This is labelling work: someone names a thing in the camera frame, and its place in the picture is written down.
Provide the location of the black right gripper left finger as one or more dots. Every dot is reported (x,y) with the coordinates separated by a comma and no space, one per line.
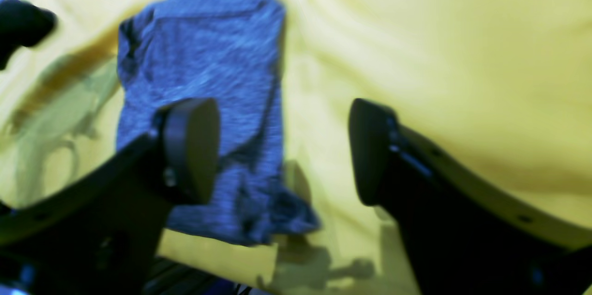
(100,235)

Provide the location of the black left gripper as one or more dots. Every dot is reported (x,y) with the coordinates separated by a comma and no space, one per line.
(22,25)

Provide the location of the yellow table cloth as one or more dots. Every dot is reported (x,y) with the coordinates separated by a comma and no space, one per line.
(502,85)

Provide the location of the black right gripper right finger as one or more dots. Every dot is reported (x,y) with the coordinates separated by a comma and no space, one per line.
(462,235)

